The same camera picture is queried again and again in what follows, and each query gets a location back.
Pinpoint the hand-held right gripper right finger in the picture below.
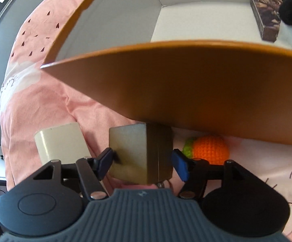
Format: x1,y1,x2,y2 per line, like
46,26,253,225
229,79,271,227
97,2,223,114
172,149,266,199

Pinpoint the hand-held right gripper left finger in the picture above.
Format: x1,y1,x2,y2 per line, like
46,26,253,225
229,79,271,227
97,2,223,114
32,147,115,201

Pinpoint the olive brown box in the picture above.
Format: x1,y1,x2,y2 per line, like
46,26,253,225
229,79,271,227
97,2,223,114
108,122,174,184

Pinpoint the orange crochet fruit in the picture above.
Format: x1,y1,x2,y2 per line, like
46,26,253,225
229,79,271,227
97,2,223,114
182,135,230,166

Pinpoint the cream white box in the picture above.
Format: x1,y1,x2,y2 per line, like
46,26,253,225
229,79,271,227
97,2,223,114
34,122,91,165

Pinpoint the orange cardboard box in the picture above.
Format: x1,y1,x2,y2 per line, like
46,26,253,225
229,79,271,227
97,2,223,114
40,0,292,147

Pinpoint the purple-brown patterned small box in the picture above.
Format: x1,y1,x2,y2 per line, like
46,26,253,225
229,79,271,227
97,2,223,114
249,0,284,42

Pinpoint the pink printed blanket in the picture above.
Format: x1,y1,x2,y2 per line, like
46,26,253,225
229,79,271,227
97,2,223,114
0,0,292,242

